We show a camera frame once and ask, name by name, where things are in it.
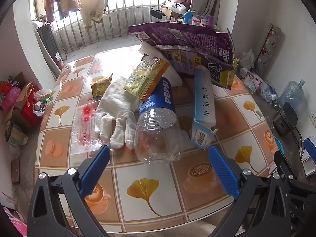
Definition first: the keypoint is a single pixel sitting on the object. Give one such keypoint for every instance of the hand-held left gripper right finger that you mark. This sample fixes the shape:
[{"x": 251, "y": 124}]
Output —
[{"x": 223, "y": 172}]

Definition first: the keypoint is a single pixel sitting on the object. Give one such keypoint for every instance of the small white trash bag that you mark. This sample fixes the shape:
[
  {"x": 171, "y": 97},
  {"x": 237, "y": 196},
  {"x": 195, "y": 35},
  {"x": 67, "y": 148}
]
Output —
[{"x": 43, "y": 101}]

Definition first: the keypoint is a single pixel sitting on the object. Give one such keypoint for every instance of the small yellow snack packet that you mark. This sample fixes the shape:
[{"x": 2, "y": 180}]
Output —
[{"x": 100, "y": 85}]

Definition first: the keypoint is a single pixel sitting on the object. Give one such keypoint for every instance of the wall socket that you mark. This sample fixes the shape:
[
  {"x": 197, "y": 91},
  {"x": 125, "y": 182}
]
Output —
[{"x": 313, "y": 118}]

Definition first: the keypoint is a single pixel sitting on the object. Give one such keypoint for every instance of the red trimmed clear bag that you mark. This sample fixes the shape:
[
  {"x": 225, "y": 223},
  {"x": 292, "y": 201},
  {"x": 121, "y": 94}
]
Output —
[{"x": 254, "y": 80}]

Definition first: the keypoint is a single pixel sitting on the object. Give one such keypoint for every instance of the dark ribbed unit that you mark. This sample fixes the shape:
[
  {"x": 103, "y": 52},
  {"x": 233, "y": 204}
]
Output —
[{"x": 48, "y": 42}]

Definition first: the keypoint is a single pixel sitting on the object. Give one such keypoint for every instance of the blue white carton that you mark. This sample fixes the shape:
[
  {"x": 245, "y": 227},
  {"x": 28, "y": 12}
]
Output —
[{"x": 203, "y": 103}]

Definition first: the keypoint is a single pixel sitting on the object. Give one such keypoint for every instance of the blue detergent bottle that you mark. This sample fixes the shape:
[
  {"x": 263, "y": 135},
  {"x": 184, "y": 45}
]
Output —
[{"x": 188, "y": 17}]

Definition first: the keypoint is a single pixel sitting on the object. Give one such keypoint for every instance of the worn cardboard box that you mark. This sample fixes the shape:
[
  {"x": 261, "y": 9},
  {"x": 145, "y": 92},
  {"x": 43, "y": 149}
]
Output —
[{"x": 16, "y": 134}]

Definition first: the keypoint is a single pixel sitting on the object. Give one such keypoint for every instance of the clear plastic bottle blue label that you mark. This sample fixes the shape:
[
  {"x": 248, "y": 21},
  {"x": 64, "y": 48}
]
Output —
[{"x": 158, "y": 133}]

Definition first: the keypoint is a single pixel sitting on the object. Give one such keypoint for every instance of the brown hanging coat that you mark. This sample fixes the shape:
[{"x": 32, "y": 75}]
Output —
[{"x": 50, "y": 0}]

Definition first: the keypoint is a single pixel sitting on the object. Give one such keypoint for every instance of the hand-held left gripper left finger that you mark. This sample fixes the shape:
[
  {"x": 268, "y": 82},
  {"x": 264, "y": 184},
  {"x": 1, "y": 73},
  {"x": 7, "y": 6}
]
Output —
[{"x": 95, "y": 170}]

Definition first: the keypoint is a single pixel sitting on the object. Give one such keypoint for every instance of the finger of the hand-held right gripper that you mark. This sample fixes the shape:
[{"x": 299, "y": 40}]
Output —
[
  {"x": 284, "y": 164},
  {"x": 310, "y": 150}
]

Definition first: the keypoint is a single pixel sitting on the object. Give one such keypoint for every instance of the pink red bags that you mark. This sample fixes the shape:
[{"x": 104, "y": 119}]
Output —
[{"x": 9, "y": 96}]

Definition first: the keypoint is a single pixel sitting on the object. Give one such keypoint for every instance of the purple cup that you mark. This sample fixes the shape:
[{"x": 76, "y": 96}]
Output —
[{"x": 211, "y": 21}]

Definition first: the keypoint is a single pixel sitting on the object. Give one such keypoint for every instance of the white plastic bag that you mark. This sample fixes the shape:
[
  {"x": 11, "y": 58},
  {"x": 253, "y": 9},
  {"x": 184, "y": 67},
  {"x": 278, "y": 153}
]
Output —
[
  {"x": 174, "y": 3},
  {"x": 246, "y": 59}
]

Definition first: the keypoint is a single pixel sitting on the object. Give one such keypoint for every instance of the large purple snack bag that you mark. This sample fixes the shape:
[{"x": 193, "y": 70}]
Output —
[{"x": 182, "y": 35}]

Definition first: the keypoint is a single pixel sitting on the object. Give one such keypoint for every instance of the red shopping bag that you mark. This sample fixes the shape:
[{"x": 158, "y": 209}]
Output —
[{"x": 30, "y": 108}]

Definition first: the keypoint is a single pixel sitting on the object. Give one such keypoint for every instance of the blue basin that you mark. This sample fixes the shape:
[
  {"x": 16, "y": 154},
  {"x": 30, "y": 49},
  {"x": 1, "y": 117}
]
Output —
[{"x": 279, "y": 144}]

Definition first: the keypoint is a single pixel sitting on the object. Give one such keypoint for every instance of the clear plastic bag red print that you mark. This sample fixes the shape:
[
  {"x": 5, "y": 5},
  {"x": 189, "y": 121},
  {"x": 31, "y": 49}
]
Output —
[{"x": 82, "y": 130}]

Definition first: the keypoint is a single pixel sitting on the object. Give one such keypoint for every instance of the dark rice cooker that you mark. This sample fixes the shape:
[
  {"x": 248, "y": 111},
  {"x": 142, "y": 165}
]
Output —
[{"x": 285, "y": 118}]

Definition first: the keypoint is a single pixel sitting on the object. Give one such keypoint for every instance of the black device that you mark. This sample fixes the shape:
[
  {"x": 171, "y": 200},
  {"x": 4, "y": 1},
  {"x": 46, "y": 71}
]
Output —
[{"x": 155, "y": 13}]

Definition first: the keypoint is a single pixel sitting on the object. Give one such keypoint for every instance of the large water jug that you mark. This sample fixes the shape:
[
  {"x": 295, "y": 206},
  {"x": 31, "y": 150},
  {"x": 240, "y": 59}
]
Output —
[{"x": 292, "y": 93}]

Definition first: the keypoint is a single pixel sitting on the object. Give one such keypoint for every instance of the yellow green snack wrapper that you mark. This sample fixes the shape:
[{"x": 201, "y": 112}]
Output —
[{"x": 143, "y": 79}]

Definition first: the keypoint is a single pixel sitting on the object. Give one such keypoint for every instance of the metal railing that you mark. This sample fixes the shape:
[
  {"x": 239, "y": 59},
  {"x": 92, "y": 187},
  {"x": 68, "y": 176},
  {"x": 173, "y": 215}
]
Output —
[{"x": 118, "y": 22}]

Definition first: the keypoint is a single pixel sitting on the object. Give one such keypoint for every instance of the white cotton glove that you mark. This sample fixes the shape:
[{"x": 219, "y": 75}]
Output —
[{"x": 116, "y": 103}]

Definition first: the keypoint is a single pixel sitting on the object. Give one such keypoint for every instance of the beige towel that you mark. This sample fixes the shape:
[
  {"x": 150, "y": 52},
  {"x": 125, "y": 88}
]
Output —
[{"x": 95, "y": 9}]

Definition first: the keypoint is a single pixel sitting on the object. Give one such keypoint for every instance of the long patterned box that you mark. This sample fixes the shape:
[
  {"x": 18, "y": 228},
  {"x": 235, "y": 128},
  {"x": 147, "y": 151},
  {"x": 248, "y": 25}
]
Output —
[{"x": 267, "y": 47}]

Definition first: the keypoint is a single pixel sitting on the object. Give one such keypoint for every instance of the grey curtain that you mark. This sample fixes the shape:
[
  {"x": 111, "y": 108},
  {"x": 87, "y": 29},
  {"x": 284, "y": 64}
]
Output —
[{"x": 214, "y": 0}]

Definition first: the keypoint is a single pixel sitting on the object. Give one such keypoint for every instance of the purple snack bag yellow trim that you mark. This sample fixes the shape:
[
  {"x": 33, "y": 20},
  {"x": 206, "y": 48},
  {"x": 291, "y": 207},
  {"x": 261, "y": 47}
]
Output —
[{"x": 214, "y": 69}]

